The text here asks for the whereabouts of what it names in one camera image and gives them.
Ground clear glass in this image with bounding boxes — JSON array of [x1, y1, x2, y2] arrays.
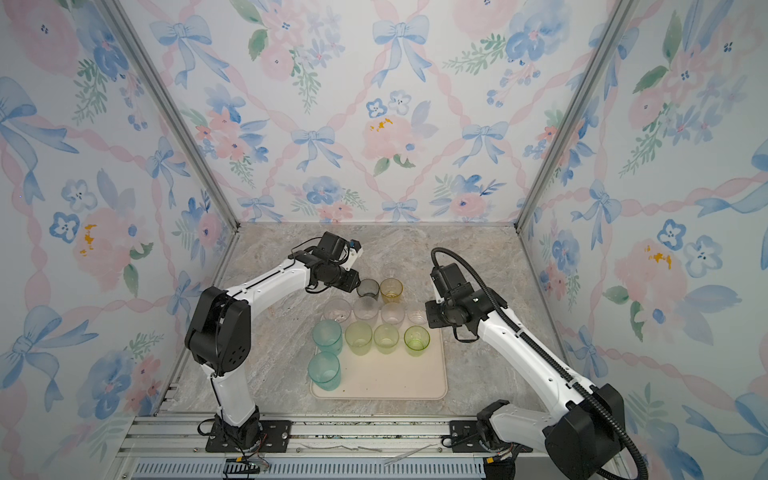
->
[[406, 302, 428, 325]]

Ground dark grey glass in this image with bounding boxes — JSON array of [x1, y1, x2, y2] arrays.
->
[[356, 278, 380, 299]]

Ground clear textured tumbler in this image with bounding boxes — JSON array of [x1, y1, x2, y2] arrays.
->
[[322, 297, 352, 324]]

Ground bright green smooth tumbler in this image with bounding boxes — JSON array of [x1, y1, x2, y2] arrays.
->
[[403, 325, 431, 357]]

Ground clear smooth tall tumbler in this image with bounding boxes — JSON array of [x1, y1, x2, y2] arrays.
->
[[353, 296, 380, 326]]

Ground frosted clear tumbler back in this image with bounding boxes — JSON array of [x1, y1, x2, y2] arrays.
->
[[380, 303, 406, 328]]

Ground yellow glass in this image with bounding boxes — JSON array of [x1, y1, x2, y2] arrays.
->
[[379, 278, 404, 303]]

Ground teal textured tumbler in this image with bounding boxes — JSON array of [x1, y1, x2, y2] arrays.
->
[[312, 319, 344, 356], [308, 351, 341, 391]]

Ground light green textured tumbler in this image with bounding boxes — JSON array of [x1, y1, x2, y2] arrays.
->
[[373, 323, 400, 355], [344, 321, 373, 356]]

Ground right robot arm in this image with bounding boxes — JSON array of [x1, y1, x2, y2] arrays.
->
[[425, 263, 626, 479]]

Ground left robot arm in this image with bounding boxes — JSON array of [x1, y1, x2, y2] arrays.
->
[[184, 232, 363, 430]]

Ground beige plastic tray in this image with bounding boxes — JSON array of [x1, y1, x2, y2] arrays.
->
[[309, 330, 448, 401]]

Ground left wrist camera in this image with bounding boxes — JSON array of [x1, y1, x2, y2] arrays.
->
[[344, 239, 363, 268]]

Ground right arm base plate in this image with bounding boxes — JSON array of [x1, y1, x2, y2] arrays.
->
[[448, 419, 534, 454]]

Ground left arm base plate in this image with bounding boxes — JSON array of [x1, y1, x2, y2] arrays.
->
[[205, 418, 293, 454]]

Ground black corrugated cable hose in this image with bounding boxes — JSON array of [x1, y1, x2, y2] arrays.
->
[[430, 246, 650, 480]]

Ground aluminium front rail frame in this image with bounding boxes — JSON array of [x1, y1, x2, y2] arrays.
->
[[107, 413, 631, 480]]

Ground left aluminium corner post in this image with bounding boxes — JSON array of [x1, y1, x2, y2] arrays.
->
[[95, 0, 240, 232]]

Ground aluminium corner post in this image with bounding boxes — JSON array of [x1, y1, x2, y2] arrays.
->
[[95, 0, 240, 232], [515, 0, 636, 235]]

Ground right aluminium corner post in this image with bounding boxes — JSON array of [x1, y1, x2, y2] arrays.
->
[[515, 0, 636, 235]]

